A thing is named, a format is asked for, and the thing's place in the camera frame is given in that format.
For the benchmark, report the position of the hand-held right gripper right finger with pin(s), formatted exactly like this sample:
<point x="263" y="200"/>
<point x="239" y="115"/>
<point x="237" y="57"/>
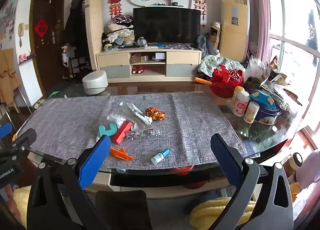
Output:
<point x="225" y="157"/>

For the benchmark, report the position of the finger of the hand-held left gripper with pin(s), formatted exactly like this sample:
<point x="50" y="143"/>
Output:
<point x="5" y="131"/>
<point x="25" y="137"/>

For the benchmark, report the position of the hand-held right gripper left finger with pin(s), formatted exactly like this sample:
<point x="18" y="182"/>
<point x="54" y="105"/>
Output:
<point x="96" y="157"/>

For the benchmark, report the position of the clear plastic bag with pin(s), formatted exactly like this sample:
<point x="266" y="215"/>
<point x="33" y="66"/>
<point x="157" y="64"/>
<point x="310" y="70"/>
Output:
<point x="118" y="116"/>

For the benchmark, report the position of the white printed wrapper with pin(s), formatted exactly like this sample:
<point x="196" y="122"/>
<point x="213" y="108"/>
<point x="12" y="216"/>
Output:
<point x="143" y="117"/>

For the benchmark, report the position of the orange plastic piece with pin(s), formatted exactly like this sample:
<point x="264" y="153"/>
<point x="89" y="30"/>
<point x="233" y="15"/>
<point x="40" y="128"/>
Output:
<point x="121" y="154"/>

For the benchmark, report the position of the teal block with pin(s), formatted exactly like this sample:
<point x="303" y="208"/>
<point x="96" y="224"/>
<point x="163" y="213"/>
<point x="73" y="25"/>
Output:
<point x="107" y="131"/>

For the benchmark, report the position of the red block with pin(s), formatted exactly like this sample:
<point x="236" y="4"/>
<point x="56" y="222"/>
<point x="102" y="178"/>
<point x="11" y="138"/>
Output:
<point x="122" y="132"/>

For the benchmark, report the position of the grey table mat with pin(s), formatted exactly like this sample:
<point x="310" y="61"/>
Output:
<point x="200" y="120"/>

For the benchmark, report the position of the white yellow-label bottle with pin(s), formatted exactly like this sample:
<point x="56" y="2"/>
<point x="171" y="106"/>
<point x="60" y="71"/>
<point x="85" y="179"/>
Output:
<point x="251" y="112"/>

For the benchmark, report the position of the green paper plane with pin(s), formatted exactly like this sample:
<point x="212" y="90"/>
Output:
<point x="53" y="93"/>

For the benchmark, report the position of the clear blister pack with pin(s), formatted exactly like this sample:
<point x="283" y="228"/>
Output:
<point x="143" y="134"/>

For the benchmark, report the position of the yellow towel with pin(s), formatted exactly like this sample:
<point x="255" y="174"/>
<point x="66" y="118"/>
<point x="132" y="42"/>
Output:
<point x="212" y="210"/>

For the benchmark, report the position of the white pink-label bottle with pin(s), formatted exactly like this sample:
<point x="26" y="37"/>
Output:
<point x="240" y="105"/>

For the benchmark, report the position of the whiteboard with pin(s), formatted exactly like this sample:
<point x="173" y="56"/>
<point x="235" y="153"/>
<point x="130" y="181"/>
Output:
<point x="31" y="82"/>

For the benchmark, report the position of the tan hanging jackets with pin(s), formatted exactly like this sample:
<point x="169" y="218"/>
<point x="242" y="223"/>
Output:
<point x="7" y="75"/>

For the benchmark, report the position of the blue round tin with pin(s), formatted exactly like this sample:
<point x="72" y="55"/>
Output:
<point x="267" y="117"/>

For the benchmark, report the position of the dark chair back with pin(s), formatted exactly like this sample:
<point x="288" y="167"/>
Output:
<point x="122" y="210"/>

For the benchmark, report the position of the white yellow-capped bottle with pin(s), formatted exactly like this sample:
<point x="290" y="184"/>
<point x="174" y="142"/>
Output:
<point x="236" y="95"/>

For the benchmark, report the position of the small teal-capped bottle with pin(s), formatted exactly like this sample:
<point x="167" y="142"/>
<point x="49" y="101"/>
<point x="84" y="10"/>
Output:
<point x="160" y="157"/>

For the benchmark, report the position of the blue snack packet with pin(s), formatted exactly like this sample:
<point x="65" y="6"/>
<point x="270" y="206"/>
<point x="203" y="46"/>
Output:
<point x="262" y="98"/>

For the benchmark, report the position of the red openwork basket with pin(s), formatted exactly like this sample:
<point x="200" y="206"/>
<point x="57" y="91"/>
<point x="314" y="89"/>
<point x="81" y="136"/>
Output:
<point x="225" y="85"/>

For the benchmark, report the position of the orange foil wrapper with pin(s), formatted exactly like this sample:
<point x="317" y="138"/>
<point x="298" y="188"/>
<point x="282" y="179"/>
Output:
<point x="155" y="114"/>

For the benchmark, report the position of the white round stool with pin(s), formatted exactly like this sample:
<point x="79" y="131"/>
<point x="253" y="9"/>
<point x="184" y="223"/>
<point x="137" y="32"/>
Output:
<point x="95" y="82"/>

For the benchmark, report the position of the orange plastic stick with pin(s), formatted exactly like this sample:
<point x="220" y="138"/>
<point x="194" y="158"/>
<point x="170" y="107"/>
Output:
<point x="203" y="81"/>

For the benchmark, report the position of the brown door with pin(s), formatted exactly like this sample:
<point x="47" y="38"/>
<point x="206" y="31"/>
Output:
<point x="45" y="57"/>

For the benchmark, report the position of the lilac cloth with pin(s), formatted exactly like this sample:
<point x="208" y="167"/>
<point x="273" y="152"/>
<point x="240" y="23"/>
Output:
<point x="310" y="170"/>

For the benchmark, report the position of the child stroller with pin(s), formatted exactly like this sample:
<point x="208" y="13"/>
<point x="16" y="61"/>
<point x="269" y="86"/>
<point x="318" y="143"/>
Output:
<point x="68" y="62"/>

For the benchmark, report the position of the pile of plastic bags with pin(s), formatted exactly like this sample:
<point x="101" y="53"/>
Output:
<point x="275" y="80"/>

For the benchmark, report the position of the floral cloth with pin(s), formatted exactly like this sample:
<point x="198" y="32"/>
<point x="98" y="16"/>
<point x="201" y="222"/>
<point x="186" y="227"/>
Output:
<point x="210" y="62"/>

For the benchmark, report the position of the red shoes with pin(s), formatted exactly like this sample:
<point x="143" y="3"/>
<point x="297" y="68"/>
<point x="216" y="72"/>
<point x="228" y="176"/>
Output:
<point x="138" y="70"/>

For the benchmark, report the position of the beige television cabinet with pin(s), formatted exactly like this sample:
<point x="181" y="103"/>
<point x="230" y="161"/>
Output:
<point x="112" y="61"/>

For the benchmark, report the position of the red diamond door sign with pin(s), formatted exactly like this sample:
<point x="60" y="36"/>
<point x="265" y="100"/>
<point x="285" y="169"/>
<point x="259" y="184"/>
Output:
<point x="41" y="28"/>

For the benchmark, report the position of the blue grey bags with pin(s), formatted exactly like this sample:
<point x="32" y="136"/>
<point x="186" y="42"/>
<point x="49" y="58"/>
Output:
<point x="206" y="45"/>

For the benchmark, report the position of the dark hanging coats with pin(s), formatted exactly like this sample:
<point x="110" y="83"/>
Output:
<point x="73" y="27"/>

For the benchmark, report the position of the beige standing air conditioner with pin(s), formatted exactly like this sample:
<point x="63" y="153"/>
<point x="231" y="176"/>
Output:
<point x="233" y="35"/>

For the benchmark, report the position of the cardboard boxes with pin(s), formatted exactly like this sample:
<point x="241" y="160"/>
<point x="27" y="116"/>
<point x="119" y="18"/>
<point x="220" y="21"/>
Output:
<point x="215" y="35"/>

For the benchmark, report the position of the pile of clothes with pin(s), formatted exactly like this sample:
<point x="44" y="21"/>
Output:
<point x="120" y="32"/>

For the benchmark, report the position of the beige folding screen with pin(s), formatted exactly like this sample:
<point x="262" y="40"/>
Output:
<point x="94" y="27"/>

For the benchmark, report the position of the black television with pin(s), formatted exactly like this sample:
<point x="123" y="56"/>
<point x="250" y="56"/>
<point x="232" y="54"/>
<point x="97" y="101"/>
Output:
<point x="166" y="25"/>

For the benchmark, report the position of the pink curtain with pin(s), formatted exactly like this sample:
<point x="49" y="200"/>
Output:
<point x="258" y="12"/>

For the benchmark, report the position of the window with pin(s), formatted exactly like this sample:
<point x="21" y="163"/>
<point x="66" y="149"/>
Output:
<point x="292" y="20"/>

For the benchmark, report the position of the beige wall intercom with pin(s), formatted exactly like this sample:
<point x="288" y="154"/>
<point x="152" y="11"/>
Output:
<point x="21" y="32"/>

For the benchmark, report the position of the wall photos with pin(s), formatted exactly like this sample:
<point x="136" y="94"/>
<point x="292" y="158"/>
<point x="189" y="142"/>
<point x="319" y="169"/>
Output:
<point x="7" y="22"/>

